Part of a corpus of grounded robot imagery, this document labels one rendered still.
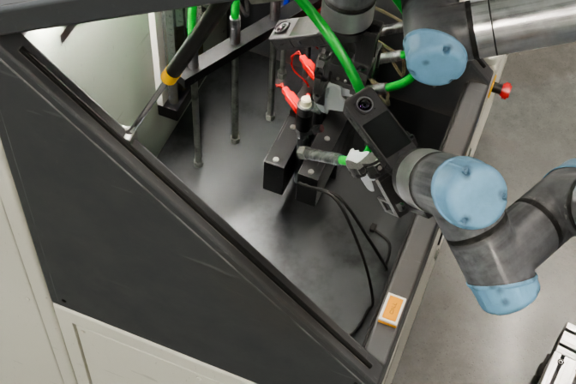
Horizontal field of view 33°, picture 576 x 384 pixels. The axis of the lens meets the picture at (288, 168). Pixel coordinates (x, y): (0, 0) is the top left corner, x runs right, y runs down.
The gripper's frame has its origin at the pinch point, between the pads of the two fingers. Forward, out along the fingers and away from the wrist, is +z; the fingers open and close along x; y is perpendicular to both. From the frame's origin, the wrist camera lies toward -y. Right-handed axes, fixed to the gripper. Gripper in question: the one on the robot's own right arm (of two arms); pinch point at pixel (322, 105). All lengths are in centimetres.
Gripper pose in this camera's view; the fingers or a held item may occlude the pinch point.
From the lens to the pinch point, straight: 153.7
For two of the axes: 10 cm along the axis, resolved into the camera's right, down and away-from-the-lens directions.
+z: -0.4, 6.0, 8.0
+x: 3.7, -7.3, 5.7
